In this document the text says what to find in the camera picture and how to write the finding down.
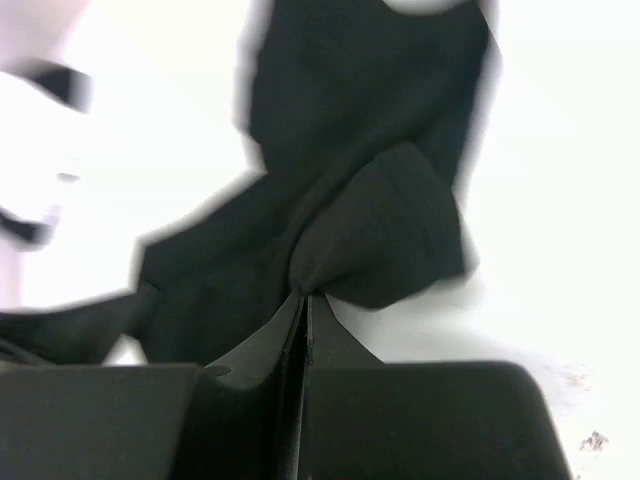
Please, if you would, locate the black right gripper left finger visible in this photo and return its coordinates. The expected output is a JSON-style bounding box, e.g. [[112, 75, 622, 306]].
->
[[203, 292, 304, 479]]

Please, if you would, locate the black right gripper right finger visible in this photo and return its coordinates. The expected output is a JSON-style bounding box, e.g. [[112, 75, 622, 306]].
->
[[302, 296, 383, 479]]

